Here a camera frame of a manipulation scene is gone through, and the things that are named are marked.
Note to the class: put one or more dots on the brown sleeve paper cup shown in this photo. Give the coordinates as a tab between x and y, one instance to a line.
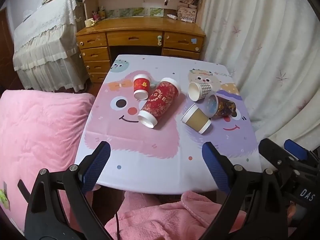
196	119

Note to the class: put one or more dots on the tall red paper cup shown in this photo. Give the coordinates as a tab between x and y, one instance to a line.
159	102

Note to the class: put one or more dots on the person's hand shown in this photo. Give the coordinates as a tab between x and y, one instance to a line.
295	212

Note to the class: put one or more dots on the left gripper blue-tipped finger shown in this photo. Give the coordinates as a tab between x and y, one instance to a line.
295	149

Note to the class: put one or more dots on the wooden desk with drawers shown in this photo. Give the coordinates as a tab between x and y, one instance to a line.
136	27

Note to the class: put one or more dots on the small toy figurines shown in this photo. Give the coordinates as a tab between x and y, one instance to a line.
100	14

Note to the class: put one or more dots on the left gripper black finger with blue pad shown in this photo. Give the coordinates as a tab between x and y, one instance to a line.
266	217
46	218

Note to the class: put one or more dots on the white floral curtain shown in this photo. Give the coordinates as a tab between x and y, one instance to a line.
271	50

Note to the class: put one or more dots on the cartoon monster tablecloth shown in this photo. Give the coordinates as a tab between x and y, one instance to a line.
166	159

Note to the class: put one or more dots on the small red paper cup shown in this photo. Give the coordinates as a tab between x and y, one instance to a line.
141	86

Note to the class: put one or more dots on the pink fluffy blanket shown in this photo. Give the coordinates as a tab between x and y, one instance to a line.
187	219

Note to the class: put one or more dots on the white tube on desk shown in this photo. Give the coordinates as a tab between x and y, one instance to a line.
173	17

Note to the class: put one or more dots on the dark patterned plastic cup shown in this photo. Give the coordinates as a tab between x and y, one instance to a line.
216	106

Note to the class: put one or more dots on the doodled cardboard box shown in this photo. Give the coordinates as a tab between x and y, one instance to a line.
186	13

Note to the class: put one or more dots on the grey plaid paper cup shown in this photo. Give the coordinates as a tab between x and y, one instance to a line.
198	91

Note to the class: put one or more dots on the white lace covered piano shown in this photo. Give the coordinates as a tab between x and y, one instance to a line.
46	54

